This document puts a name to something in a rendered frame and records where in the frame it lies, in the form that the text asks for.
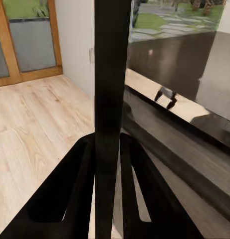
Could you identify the poster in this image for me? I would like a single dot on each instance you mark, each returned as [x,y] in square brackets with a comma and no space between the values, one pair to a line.
[111,33]

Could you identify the dishwasher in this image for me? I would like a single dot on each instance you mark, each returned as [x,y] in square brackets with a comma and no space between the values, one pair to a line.
[195,165]

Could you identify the door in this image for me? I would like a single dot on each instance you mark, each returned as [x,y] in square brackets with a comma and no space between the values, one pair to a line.
[29,41]

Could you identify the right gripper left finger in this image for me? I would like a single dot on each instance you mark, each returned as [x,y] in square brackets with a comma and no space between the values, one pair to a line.
[61,207]

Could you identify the fixed window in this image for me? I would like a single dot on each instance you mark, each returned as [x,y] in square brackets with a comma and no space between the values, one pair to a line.
[156,19]

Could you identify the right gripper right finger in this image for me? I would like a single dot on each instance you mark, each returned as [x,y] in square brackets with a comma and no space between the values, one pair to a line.
[169,219]

